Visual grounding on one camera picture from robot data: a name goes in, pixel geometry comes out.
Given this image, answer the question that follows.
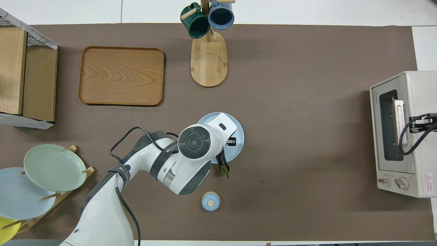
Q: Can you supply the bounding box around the glass oven door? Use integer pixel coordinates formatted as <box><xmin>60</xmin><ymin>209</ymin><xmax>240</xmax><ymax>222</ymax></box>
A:
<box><xmin>370</xmin><ymin>76</ymin><xmax>415</xmax><ymax>175</ymax></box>

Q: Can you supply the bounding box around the wooden mug tree stand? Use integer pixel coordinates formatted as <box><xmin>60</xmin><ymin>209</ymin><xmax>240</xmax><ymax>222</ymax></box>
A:
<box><xmin>180</xmin><ymin>0</ymin><xmax>236</xmax><ymax>87</ymax></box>

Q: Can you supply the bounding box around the black wire mesh panel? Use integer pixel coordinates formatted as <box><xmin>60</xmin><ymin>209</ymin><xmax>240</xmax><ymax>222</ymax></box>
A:
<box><xmin>0</xmin><ymin>15</ymin><xmax>57</xmax><ymax>48</ymax></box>

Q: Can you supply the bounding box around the yellow plate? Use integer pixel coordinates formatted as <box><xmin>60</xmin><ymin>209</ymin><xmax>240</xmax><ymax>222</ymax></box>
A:
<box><xmin>0</xmin><ymin>217</ymin><xmax>21</xmax><ymax>245</ymax></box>

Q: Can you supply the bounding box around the light blue round plate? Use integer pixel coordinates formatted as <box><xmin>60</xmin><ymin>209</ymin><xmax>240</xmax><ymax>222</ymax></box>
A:
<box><xmin>197</xmin><ymin>112</ymin><xmax>245</xmax><ymax>164</ymax></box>

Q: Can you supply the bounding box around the wooden shelf unit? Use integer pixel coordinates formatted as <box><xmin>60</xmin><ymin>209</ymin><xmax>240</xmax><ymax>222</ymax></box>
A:
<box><xmin>0</xmin><ymin>9</ymin><xmax>58</xmax><ymax>129</ymax></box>

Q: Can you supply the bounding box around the dark green mug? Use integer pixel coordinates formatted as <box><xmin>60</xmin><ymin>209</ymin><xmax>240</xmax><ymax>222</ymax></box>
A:
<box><xmin>180</xmin><ymin>3</ymin><xmax>211</xmax><ymax>39</ymax></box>

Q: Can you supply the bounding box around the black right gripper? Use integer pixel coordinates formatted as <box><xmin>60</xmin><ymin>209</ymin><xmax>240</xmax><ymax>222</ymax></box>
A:
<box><xmin>409</xmin><ymin>114</ymin><xmax>437</xmax><ymax>134</ymax></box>

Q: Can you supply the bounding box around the wooden dish rack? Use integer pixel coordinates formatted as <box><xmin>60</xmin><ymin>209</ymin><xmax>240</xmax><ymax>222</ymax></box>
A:
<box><xmin>0</xmin><ymin>145</ymin><xmax>96</xmax><ymax>234</ymax></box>

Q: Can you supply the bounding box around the wooden serving tray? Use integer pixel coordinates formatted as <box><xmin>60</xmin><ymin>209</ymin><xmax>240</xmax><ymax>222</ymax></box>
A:
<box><xmin>77</xmin><ymin>46</ymin><xmax>165</xmax><ymax>107</ymax></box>

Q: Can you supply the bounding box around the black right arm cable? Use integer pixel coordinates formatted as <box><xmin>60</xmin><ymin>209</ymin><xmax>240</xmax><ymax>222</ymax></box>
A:
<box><xmin>399</xmin><ymin>114</ymin><xmax>437</xmax><ymax>156</ymax></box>

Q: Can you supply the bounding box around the pale green plate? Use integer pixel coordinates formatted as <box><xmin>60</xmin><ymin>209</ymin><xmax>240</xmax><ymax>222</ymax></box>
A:
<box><xmin>24</xmin><ymin>144</ymin><xmax>87</xmax><ymax>192</ymax></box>

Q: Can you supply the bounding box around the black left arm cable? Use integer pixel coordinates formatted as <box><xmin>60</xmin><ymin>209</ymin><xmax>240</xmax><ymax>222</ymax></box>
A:
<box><xmin>109</xmin><ymin>126</ymin><xmax>180</xmax><ymax>246</ymax></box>

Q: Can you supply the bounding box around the dark purple eggplant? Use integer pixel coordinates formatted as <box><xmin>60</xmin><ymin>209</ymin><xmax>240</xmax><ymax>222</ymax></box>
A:
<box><xmin>216</xmin><ymin>150</ymin><xmax>230</xmax><ymax>179</ymax></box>

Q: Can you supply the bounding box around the cream toaster oven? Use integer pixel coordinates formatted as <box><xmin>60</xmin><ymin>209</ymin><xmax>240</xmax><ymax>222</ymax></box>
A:
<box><xmin>370</xmin><ymin>71</ymin><xmax>437</xmax><ymax>198</ymax></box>

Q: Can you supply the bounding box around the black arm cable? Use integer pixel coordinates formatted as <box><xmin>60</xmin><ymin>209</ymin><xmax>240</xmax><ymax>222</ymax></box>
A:
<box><xmin>399</xmin><ymin>114</ymin><xmax>437</xmax><ymax>156</ymax></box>
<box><xmin>109</xmin><ymin>126</ymin><xmax>180</xmax><ymax>246</ymax></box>

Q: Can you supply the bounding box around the blue mug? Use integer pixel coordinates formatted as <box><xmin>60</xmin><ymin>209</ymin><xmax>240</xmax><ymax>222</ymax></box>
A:
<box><xmin>208</xmin><ymin>0</ymin><xmax>235</xmax><ymax>30</ymax></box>

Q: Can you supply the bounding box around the light blue racked plate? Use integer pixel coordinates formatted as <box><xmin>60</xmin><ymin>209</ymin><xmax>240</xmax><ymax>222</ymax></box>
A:
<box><xmin>0</xmin><ymin>167</ymin><xmax>57</xmax><ymax>220</ymax></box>

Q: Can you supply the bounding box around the brown table mat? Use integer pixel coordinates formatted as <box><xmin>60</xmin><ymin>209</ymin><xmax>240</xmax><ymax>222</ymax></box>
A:
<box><xmin>0</xmin><ymin>23</ymin><xmax>435</xmax><ymax>241</ymax></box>

